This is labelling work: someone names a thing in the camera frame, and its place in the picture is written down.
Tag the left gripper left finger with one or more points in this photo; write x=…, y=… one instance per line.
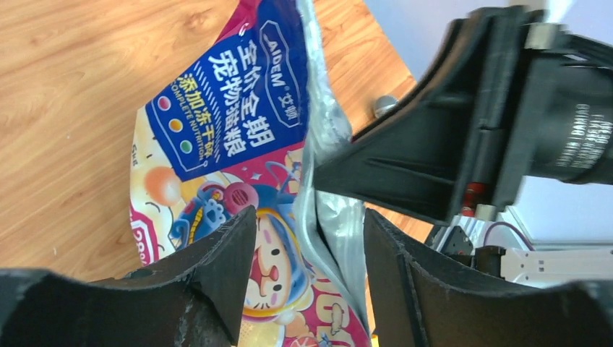
x=193, y=297

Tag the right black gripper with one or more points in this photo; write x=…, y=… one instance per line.
x=509, y=95

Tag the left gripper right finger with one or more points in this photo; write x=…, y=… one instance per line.
x=423, y=298

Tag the pink pet food bag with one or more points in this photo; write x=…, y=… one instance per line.
x=244, y=126

